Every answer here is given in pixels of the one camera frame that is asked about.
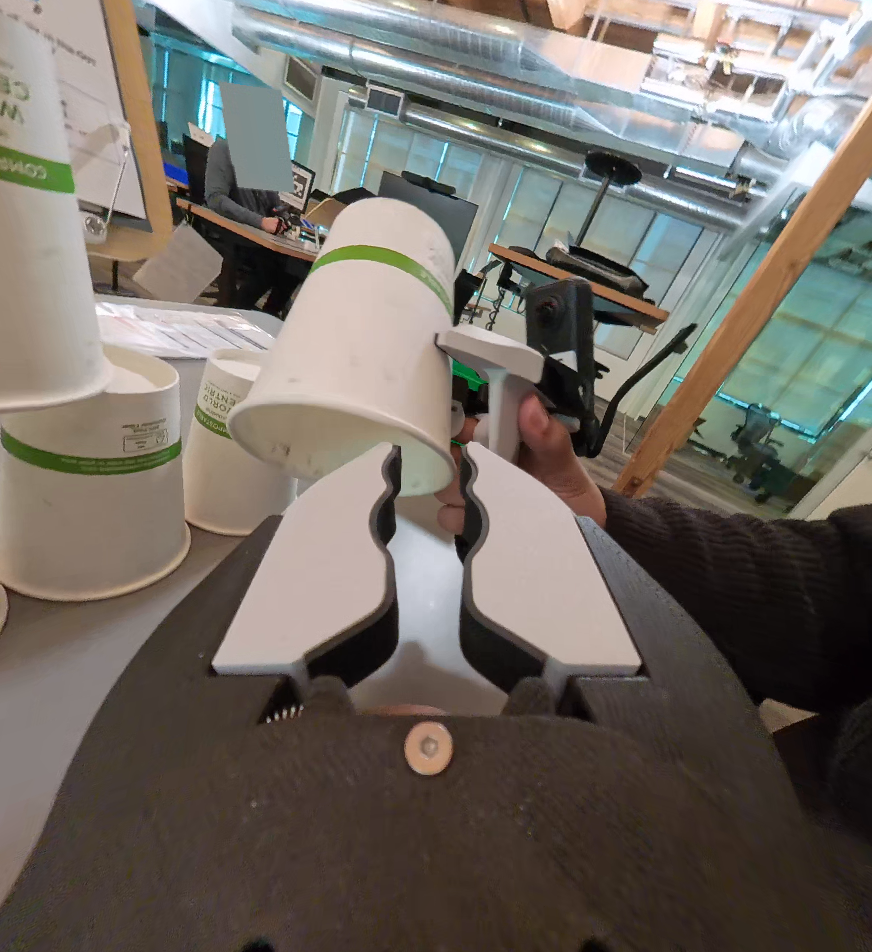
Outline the black bag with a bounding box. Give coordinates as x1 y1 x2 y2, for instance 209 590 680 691
545 244 659 290

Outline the person's dark clothing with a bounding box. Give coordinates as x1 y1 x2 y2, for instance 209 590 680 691
759 665 872 893

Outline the person's right hand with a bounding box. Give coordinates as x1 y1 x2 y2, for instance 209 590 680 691
436 392 607 536

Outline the grey office chair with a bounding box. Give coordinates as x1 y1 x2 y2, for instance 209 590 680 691
725 404 788 505

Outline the wooden post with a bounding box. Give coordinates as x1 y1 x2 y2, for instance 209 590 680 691
613 43 872 498

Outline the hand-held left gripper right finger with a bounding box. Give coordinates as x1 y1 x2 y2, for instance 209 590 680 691
458 441 643 698

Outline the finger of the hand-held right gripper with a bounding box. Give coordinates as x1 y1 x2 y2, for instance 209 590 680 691
436 329 549 464

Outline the black computer monitor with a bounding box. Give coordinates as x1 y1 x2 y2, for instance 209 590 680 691
378 171 480 258

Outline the wooden background desk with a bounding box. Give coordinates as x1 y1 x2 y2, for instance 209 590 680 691
174 195 327 263

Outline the black round stand lamp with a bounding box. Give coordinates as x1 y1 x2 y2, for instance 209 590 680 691
582 150 643 248

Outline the wooden top background table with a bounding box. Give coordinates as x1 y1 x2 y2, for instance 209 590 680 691
487 243 670 325

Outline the loose white paper sheet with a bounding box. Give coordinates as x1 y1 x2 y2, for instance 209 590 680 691
133 222 223 303

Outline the wooden framed sign board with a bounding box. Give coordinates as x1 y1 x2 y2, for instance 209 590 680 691
53 0 174 263

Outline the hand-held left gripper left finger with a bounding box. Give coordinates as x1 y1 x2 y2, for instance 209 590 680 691
211 442 403 691

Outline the person's right forearm black sleeve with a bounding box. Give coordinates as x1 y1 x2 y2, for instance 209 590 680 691
600 489 872 716

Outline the silver ceiling duct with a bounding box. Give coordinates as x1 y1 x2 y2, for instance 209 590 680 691
229 0 783 213

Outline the laminated paper sheet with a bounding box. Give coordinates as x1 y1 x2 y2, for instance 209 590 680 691
96 299 275 359

